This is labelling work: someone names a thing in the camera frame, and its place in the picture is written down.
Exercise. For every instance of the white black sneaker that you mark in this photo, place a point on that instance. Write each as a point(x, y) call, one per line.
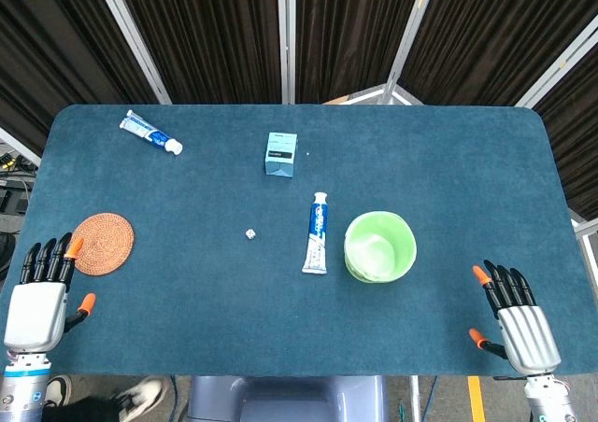
point(58, 390)
point(140, 396)

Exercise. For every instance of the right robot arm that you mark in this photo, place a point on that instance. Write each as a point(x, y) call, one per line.
point(549, 396)

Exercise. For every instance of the small blue white toothpaste tube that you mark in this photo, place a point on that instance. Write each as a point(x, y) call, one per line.
point(149, 132)

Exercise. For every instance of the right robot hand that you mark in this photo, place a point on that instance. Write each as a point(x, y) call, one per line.
point(525, 333)

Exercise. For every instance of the large blue white toothpaste tube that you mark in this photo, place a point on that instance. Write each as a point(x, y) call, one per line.
point(317, 235)

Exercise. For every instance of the black folding screen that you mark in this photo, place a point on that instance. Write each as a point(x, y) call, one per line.
point(299, 34)

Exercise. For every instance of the green plastic bowl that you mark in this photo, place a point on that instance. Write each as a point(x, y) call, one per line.
point(379, 246)

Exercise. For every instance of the light blue carton box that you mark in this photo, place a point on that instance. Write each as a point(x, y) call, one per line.
point(280, 155)

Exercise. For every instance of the small white die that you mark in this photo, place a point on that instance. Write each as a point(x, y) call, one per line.
point(250, 234)

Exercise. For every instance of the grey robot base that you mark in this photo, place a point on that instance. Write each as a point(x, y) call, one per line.
point(285, 398)

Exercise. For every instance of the blue table cloth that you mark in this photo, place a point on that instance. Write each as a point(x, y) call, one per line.
point(299, 300)

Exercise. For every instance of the woven orange coaster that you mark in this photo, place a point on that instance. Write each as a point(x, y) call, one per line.
point(103, 243)

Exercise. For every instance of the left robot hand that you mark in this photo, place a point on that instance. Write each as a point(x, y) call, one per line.
point(35, 312)

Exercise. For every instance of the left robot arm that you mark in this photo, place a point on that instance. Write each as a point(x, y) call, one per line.
point(23, 389)

